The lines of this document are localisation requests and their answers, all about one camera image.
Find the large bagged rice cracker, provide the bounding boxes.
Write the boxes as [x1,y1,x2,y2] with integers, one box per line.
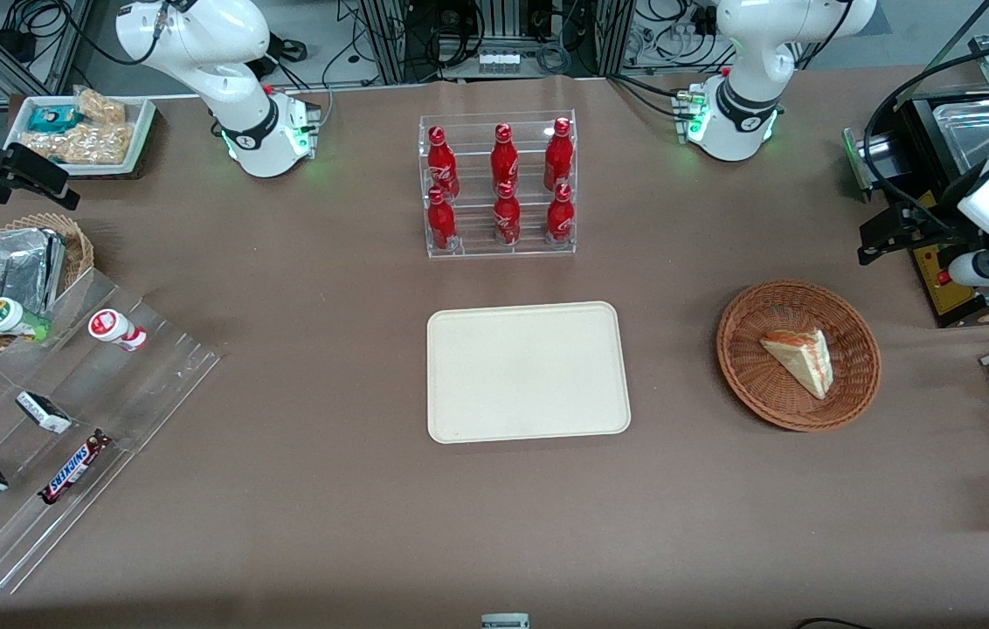
[21,121,136,166]

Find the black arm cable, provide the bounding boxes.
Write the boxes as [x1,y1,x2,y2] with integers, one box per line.
[863,44,989,237]

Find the teal snack packet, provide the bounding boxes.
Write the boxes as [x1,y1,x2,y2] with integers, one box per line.
[26,105,81,135]

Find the small tan wicker basket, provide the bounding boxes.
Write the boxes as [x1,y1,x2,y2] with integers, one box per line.
[0,212,96,352]

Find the silver foil package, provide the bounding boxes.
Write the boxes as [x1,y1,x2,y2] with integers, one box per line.
[0,227,68,338]

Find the beige rectangular tray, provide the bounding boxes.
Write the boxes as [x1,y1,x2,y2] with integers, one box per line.
[426,301,633,445]

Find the small bagged rice cracker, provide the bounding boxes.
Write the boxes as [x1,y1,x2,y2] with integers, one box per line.
[73,86,128,126]

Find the aluminium frame rack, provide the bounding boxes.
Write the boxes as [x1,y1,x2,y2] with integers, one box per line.
[358,0,637,85]

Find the red cola bottle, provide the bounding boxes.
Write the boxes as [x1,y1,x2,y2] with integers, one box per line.
[545,183,576,245]
[543,117,576,192]
[490,123,521,195]
[426,126,461,199]
[494,181,522,246]
[426,187,460,252]

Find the clear acrylic bottle rack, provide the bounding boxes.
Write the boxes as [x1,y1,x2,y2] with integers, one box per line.
[418,109,579,259]

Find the round brown wicker basket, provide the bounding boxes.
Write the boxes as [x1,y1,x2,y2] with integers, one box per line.
[716,279,882,433]

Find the triangular sandwich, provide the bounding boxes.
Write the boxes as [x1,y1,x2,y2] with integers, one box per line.
[760,328,834,401]

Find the red capped yogurt bottle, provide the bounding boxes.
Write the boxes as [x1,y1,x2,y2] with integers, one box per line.
[87,308,149,353]

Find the green capped yogurt bottle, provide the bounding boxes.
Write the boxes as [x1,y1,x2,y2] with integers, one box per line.
[0,297,52,342]

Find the black food warmer machine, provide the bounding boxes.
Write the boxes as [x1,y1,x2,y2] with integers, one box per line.
[842,31,989,329]

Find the snickers chocolate bar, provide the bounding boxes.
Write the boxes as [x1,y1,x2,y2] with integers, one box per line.
[38,429,114,506]

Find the white rectangular snack dish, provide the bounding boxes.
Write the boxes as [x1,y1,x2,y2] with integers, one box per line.
[3,94,157,176]

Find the clear acrylic stepped display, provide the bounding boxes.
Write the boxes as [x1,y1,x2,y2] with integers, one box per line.
[0,266,223,596]

